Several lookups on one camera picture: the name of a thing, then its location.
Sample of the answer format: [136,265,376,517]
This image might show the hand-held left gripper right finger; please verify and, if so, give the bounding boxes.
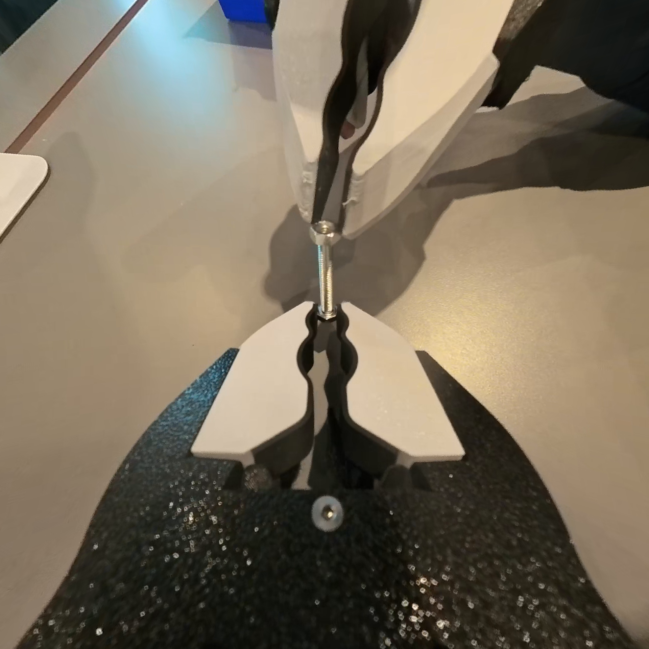
[332,302,465,464]

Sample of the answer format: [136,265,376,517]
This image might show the blue plastic bin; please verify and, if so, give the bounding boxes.
[219,0,269,23]

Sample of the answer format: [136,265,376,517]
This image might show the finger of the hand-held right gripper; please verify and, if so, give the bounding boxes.
[339,0,514,240]
[273,0,366,225]

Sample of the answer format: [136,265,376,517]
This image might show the person's right forearm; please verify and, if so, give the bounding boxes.
[507,0,649,125]

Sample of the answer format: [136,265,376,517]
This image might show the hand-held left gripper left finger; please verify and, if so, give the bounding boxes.
[190,302,317,464]

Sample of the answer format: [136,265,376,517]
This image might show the silver hex bolt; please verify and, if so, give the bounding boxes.
[309,220,343,315]

